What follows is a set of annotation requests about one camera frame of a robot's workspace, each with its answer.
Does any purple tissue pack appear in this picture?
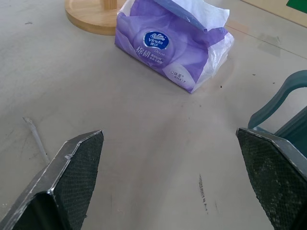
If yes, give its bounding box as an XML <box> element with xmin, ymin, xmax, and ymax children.
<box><xmin>114</xmin><ymin>0</ymin><xmax>235</xmax><ymax>94</ymax></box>

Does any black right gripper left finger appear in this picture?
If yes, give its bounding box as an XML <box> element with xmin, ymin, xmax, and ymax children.
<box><xmin>0</xmin><ymin>130</ymin><xmax>105</xmax><ymax>230</ymax></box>

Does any green mat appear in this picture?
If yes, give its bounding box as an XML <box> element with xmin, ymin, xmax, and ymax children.
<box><xmin>286</xmin><ymin>0</ymin><xmax>307</xmax><ymax>14</ymax></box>

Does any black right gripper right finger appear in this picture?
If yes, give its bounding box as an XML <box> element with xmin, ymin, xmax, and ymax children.
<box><xmin>236</xmin><ymin>127</ymin><xmax>307</xmax><ymax>230</ymax></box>

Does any round wooden stand base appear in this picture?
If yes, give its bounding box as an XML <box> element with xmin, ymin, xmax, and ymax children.
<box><xmin>65</xmin><ymin>0</ymin><xmax>126</xmax><ymax>36</ymax></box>

